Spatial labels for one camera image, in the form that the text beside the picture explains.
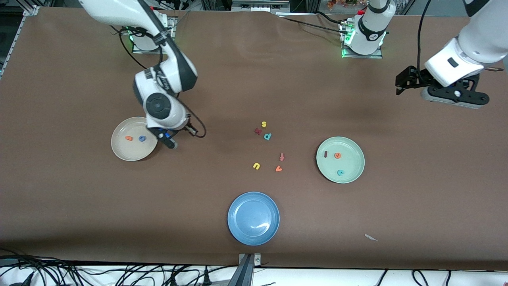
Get grey power strip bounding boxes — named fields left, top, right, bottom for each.
left=232, top=0, right=290, bottom=12

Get beige brown plate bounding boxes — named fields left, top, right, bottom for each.
left=111, top=116, right=159, bottom=162

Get aluminium frame bar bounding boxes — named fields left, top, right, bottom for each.
left=0, top=5, right=40, bottom=78

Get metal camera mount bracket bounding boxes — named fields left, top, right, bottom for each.
left=227, top=253, right=262, bottom=286

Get brown table cover sheet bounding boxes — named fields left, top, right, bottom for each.
left=0, top=7, right=508, bottom=271

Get black base supply cable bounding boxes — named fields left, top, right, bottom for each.
left=278, top=12, right=352, bottom=34

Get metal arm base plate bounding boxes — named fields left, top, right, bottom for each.
left=341, top=22, right=383, bottom=59
left=132, top=17, right=175, bottom=54

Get blue plate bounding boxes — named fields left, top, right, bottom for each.
left=227, top=191, right=280, bottom=246

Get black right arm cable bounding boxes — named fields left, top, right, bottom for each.
left=109, top=24, right=207, bottom=139

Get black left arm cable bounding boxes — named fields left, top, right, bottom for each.
left=417, top=0, right=433, bottom=74

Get pale green plate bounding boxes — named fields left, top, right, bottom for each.
left=316, top=136, right=366, bottom=184

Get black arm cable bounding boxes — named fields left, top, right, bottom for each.
left=417, top=0, right=433, bottom=74
left=109, top=24, right=207, bottom=139

